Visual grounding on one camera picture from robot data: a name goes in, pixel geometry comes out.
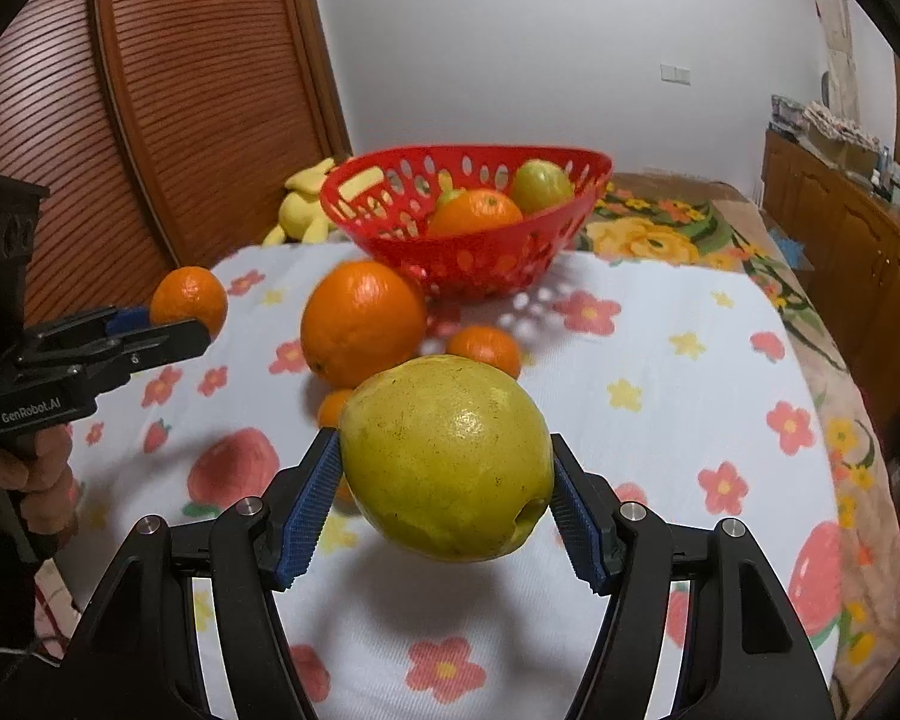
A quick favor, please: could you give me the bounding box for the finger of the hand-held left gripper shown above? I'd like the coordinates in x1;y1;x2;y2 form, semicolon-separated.
45;317;212;391
19;305;155;350

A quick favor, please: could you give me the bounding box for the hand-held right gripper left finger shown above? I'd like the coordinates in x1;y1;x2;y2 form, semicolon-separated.
60;427;344;720

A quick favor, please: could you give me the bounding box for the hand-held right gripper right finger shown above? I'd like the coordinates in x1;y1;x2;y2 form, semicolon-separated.
547;433;841;720

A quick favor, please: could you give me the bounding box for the medium tangerine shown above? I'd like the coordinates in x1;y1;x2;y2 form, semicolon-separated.
445;325;524;380
150;265;230;338

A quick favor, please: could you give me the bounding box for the yellow pear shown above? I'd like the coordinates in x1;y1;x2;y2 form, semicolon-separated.
339;354;554;563

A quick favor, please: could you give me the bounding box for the red perforated plastic basket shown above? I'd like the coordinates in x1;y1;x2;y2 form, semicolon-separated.
319;144;614;303

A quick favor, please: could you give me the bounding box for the large orange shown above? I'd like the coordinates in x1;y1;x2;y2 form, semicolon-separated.
426;189;524;237
300;260;430;389

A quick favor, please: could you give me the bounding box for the greenish striped pear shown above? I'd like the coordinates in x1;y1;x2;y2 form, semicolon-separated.
511;159;575;212

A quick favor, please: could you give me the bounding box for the person's left forearm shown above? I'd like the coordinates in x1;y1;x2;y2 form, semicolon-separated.
0;514;46;650

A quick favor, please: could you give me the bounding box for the person's left hand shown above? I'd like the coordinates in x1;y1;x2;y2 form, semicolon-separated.
0;424;77;541

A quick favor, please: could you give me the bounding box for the white floral strawberry tablecloth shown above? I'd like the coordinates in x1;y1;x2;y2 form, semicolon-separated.
34;244;845;720

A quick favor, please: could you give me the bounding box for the yellow plush toy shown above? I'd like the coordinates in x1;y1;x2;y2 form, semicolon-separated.
262;157;338;245

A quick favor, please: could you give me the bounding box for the brown louvered wooden wardrobe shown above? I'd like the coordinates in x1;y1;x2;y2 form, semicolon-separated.
0;0;353;331

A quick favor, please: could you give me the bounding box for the floral bed blanket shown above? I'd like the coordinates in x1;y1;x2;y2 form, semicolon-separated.
570;172;900;691

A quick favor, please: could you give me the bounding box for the brown wooden sideboard cabinet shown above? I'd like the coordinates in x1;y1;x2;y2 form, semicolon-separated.
761;129;900;421

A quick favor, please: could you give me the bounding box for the cardboard box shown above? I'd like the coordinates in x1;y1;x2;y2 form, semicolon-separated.
802;131;878;170

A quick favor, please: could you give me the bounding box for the floral folded cloth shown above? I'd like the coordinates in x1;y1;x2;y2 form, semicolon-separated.
802;101;882;143

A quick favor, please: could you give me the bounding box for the pale patterned curtain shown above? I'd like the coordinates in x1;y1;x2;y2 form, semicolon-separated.
810;0;860;121

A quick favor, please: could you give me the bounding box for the white cable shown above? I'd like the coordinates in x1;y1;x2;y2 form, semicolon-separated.
0;643;65;667

